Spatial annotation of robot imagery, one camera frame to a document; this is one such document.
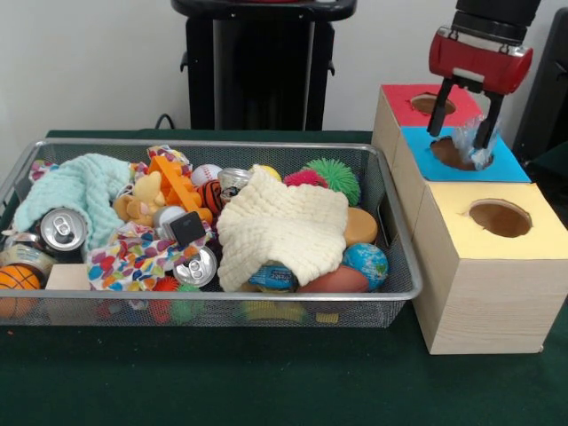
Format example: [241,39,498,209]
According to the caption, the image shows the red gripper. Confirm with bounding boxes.
[427,26,533,150]

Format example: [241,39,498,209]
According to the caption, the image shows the cream waffle cloth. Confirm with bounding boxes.
[216,166,350,293]

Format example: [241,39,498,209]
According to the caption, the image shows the wooden box with three holes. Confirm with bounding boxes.
[371,83,558,355]

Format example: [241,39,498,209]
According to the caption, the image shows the clear mesh bin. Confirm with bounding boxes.
[0,138,423,328]

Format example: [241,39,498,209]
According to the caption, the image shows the black upright panel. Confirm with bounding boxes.
[512,6,568,156]

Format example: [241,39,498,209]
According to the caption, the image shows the dark green table cloth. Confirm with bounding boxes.
[523,141,568,205]
[0,128,568,426]

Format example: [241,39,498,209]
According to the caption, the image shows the blue globe ball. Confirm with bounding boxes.
[341,242,390,292]

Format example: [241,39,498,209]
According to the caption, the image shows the brown toy football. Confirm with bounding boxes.
[296,265,370,294]

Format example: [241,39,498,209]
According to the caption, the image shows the orange plastic toy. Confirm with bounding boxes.
[147,154,209,218]

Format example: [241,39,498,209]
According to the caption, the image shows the silver drink can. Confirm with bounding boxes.
[34,207,89,264]
[172,246,218,288]

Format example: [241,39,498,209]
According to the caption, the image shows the colourful spotted cloth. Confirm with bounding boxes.
[86,221,214,292]

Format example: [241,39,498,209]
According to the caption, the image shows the mint green cloth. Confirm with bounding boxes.
[12,153,134,252]

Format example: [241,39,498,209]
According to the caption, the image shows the plain wooden block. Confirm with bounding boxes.
[45,264,92,292]

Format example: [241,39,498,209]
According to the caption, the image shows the orange mini basketball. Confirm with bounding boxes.
[0,264,44,319]

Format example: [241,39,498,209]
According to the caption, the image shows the black cable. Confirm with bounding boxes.
[154,113,192,130]

